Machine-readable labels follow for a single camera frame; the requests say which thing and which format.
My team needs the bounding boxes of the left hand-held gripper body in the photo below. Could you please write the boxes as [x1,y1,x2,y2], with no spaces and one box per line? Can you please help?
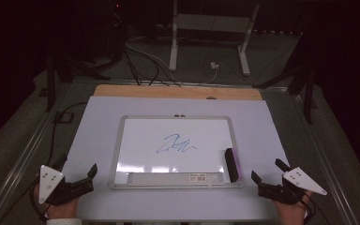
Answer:
[37,164,95,206]

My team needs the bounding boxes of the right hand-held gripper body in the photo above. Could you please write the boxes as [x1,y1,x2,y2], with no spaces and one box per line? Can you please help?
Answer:
[257,167,328,206]

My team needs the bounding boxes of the black whiteboard eraser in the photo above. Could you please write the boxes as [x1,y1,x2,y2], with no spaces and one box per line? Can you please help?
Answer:
[224,147,244,184]

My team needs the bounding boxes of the silver-framed whiteboard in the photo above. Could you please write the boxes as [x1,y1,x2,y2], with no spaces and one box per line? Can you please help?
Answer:
[107,114,245,191]

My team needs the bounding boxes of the person's right hand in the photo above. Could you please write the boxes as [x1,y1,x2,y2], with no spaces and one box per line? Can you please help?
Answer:
[271,190,314,225]

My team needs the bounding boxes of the person's left hand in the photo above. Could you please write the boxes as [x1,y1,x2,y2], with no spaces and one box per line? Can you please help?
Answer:
[33,184,81,219]

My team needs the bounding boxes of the person's left white sleeve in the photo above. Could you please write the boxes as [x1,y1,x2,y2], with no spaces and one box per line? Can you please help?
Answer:
[45,217,83,225]

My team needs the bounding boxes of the black floor socket plate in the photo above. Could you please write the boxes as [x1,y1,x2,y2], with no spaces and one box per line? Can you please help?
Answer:
[53,111,75,124]

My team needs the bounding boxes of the white table cover sheet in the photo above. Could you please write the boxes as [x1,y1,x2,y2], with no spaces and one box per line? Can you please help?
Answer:
[63,95,309,223]

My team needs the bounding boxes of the black stand legs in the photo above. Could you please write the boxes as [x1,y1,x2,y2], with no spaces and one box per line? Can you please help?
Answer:
[44,50,111,113]
[252,32,319,125]

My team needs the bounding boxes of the dark equipment tower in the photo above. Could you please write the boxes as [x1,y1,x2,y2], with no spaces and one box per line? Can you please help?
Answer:
[104,0,130,65]

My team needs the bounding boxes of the white metal stand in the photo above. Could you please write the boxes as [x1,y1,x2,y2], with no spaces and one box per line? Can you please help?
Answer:
[168,0,261,77]

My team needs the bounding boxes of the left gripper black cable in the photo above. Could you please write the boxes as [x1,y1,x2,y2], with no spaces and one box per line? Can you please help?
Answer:
[0,101,89,225]

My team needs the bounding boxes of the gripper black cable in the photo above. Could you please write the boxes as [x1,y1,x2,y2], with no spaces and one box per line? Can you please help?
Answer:
[0,101,89,225]
[298,194,332,225]

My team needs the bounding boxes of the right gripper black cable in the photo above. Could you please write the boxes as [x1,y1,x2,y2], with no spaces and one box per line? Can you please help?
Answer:
[298,194,332,225]

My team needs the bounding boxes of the aluminium floor rail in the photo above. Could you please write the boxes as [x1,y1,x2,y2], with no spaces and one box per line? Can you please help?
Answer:
[289,88,359,225]
[0,79,74,225]

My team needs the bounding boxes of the black floor cables bundle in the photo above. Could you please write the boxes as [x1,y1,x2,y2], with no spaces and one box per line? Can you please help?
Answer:
[122,35,183,88]

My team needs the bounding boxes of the white cable with plug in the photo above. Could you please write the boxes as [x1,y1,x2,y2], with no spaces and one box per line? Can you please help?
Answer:
[181,61,220,86]

